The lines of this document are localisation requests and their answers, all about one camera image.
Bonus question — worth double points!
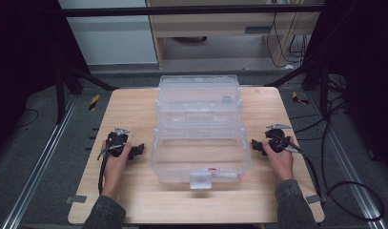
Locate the person's right hand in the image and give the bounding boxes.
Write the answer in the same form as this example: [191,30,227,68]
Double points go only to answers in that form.
[261,145,296,185]

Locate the red and white tube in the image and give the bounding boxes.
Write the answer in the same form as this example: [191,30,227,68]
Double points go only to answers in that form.
[206,167,243,181]

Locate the grey tape piece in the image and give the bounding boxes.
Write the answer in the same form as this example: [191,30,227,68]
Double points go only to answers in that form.
[64,195,88,204]
[305,194,323,205]

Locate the yellow and black tape strip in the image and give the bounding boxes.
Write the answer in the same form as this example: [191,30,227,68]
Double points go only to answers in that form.
[291,91,311,106]
[88,94,101,112]

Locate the black metal stand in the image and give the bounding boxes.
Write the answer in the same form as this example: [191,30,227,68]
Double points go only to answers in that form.
[264,56,331,118]
[53,62,120,126]

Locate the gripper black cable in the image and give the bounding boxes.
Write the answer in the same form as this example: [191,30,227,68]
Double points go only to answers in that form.
[271,133,325,206]
[96,143,124,196]

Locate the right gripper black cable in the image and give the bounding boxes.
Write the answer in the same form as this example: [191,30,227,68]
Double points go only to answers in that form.
[271,133,325,206]

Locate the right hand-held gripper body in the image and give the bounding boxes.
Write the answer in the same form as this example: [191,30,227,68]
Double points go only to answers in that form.
[264,123,294,154]

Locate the black curtain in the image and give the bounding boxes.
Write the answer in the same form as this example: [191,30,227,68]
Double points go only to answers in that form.
[0,0,92,160]
[302,0,388,179]

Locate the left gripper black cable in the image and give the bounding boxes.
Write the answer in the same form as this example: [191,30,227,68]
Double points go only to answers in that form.
[96,143,124,196]

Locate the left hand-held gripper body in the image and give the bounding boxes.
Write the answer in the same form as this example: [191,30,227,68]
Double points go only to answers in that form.
[105,127,132,158]

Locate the bundle of hanging cables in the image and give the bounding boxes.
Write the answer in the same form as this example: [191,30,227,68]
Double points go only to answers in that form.
[265,11,312,70]

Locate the person's left hand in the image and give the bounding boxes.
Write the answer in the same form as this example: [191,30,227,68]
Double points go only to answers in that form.
[101,141,133,196]

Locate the beige wooden desk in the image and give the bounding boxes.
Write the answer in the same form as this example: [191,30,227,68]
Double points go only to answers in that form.
[145,0,325,70]

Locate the metal floor rail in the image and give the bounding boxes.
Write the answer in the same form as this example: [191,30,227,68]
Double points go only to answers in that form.
[305,92,388,229]
[0,94,79,229]

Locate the black horizontal bar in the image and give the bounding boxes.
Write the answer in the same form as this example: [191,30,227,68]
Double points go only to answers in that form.
[60,4,325,18]

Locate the white cabinet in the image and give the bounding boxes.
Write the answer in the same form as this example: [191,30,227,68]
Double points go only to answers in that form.
[57,0,159,67]

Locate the clear plastic storage box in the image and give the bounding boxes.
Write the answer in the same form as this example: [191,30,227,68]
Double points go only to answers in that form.
[149,73,254,191]

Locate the black cable loop on floor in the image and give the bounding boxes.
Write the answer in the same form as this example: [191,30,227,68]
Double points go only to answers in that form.
[320,94,386,222]

